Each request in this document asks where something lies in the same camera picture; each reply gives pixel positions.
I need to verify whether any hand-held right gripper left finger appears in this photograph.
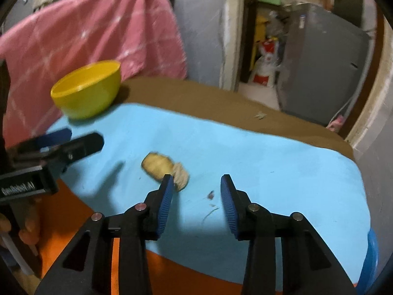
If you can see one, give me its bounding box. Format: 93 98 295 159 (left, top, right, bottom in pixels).
35 174 174 295

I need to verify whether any yellow bag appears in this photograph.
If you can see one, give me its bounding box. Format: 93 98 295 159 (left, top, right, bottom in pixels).
253 15 268 66

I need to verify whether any yellow bowl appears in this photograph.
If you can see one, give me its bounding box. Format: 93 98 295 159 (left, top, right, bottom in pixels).
50 60 122 120

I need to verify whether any blue plastic basin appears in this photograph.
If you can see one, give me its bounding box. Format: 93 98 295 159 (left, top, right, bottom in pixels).
357 228 380 293

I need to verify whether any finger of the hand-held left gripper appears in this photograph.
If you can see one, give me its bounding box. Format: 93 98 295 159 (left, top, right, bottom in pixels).
15 128 73 155
41 132 105 173

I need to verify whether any pink cloth item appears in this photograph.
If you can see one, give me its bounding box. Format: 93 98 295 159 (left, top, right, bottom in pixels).
327 115 346 133

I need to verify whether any pink checked cloth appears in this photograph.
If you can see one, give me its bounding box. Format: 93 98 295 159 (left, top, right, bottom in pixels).
0 0 188 148

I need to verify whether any blue and orange mat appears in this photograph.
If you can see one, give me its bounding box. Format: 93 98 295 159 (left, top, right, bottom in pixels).
31 102 373 295

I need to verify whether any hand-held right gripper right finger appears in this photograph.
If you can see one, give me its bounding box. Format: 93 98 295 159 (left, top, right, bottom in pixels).
220 174 358 295

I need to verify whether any red white sack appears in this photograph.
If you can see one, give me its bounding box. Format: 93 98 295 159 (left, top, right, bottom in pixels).
252 38 282 87

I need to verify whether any dark wooden door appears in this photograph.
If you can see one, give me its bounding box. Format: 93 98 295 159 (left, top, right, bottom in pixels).
244 0 259 83

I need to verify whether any white cable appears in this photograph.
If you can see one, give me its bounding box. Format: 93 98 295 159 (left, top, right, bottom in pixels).
330 96 354 122

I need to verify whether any person's left hand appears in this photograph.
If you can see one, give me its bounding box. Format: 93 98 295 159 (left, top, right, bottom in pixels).
0 197 42 247

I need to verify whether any grey refrigerator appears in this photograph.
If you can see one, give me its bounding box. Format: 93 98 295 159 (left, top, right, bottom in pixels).
276 3 371 127

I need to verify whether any brown potato piece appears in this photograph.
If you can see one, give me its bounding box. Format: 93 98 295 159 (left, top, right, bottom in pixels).
141 151 174 181

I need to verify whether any black screen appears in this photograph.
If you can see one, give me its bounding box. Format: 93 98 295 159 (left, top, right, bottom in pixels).
333 0 365 29

